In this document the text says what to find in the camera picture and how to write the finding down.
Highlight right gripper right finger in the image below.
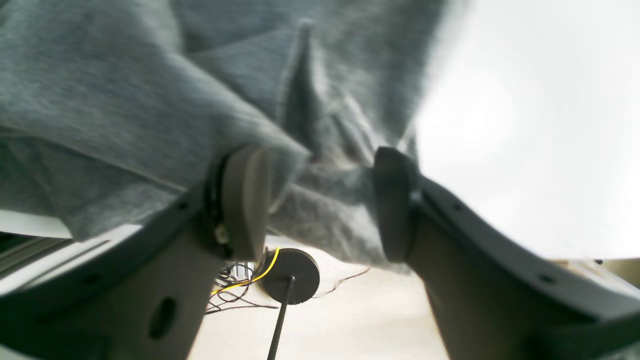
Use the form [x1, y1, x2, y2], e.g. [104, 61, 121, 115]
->
[372, 146, 640, 360]

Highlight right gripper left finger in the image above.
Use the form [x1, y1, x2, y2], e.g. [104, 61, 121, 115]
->
[1, 145, 272, 360]

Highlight round black stand base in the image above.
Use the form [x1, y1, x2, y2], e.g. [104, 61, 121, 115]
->
[258, 247, 320, 360]

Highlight yellow cable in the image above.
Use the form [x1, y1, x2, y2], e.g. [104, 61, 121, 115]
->
[210, 246, 281, 296]

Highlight grey T-shirt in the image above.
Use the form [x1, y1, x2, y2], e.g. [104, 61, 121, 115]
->
[0, 0, 469, 273]

